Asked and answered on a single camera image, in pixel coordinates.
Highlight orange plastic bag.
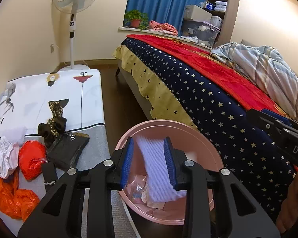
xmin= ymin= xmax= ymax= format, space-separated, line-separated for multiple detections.
xmin=0 ymin=169 xmax=40 ymax=221

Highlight black package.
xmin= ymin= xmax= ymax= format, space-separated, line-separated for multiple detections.
xmin=47 ymin=132 xmax=90 ymax=171

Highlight red plastic bag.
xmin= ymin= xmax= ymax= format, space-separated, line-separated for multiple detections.
xmin=19 ymin=140 xmax=47 ymax=181

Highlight white paper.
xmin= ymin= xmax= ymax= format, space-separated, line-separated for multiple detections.
xmin=0 ymin=136 xmax=20 ymax=179

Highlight clear bag with tan content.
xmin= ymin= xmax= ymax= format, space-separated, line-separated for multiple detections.
xmin=126 ymin=175 xmax=147 ymax=204

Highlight purple foam fruit net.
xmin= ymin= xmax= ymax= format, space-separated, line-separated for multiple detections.
xmin=136 ymin=136 xmax=186 ymax=203

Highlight black gold patterned wrapper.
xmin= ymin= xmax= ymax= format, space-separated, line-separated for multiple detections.
xmin=38 ymin=101 xmax=67 ymax=148

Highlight white foam pad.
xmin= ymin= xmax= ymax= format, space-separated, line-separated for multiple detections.
xmin=3 ymin=126 xmax=27 ymax=146

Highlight pink plastic trash bin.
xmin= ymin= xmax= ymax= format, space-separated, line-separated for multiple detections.
xmin=115 ymin=119 xmax=223 ymax=226

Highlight person's right hand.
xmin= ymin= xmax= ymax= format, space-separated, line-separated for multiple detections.
xmin=276 ymin=173 xmax=298 ymax=233

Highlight striped blue white duvet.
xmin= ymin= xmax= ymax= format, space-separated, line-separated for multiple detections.
xmin=210 ymin=42 xmax=298 ymax=121

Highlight bed with starry blanket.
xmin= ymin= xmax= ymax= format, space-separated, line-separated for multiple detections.
xmin=113 ymin=35 xmax=298 ymax=219

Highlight dark plastic storage bin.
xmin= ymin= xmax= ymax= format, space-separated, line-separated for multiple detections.
xmin=181 ymin=20 xmax=220 ymax=47

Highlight wooden bookshelf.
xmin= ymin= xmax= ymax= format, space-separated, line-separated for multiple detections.
xmin=207 ymin=0 xmax=240 ymax=47

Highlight white cardboard box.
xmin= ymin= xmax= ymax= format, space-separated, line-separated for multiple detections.
xmin=184 ymin=5 xmax=212 ymax=22

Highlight pink folded clothes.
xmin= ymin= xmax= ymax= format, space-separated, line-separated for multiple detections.
xmin=149 ymin=20 xmax=178 ymax=36

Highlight potted green plant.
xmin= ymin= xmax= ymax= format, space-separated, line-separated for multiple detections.
xmin=124 ymin=9 xmax=148 ymax=30

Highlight white standing fan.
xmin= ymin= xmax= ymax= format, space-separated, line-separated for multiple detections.
xmin=53 ymin=0 xmax=95 ymax=71

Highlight wall power outlet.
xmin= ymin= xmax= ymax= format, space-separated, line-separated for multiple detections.
xmin=50 ymin=44 xmax=54 ymax=53

